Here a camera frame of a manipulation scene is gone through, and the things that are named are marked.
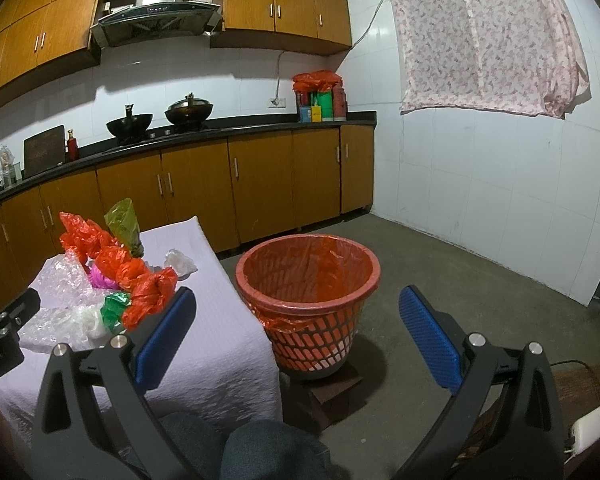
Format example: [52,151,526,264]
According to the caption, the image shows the black wok left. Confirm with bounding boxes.
[107,104,152,140]

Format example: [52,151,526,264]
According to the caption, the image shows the black wok with lid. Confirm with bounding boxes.
[164,92,213,126]

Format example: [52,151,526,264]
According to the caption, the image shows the wall power socket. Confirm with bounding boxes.
[268,98,286,110]

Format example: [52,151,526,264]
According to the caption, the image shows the red plastic bag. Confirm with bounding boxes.
[122,266,178,330]

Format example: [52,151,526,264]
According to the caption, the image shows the white plastic bag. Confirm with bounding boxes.
[18,304,114,353]

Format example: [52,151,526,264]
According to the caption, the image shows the white power adapter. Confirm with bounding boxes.
[567,405,600,456]

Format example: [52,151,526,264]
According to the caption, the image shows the pink floral curtain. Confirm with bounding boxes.
[389,0,590,118]

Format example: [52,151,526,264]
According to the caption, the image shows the bubble wrap sheet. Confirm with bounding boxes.
[30,252,106,309]

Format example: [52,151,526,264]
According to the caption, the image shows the orange plastic bag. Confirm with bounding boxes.
[59,211,150,292]

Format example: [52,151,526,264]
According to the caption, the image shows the red bottle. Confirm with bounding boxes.
[67,129,79,162]

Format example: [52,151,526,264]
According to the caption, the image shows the clear crumpled plastic bag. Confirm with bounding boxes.
[163,248,198,281]

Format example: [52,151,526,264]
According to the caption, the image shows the lower wooden cabinets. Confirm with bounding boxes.
[0,122,374,311]

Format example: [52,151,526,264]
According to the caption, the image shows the dark cutting board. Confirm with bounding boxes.
[23,125,66,178]

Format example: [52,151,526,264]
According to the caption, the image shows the steel range hood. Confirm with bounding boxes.
[91,0,222,49]

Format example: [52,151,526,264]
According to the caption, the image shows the small green plastic bag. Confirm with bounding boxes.
[100,292,131,334]

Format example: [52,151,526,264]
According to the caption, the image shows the magenta plastic bag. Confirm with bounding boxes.
[87,264,120,290]

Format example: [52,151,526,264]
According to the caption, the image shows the red plastic trash basket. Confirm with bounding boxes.
[235,234,380,379]

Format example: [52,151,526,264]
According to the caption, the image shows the wooden block under basket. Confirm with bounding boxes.
[280,362,363,434]

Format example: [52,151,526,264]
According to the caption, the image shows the white tablecloth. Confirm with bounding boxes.
[0,218,283,446]

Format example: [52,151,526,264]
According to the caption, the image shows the glass jar on counter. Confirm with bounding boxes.
[0,145,22,188]

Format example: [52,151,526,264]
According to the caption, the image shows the colourful boxes on counter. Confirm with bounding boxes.
[296,84,348,122]

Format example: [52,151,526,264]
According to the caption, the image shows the red bag on boxes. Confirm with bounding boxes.
[291,70,342,93]

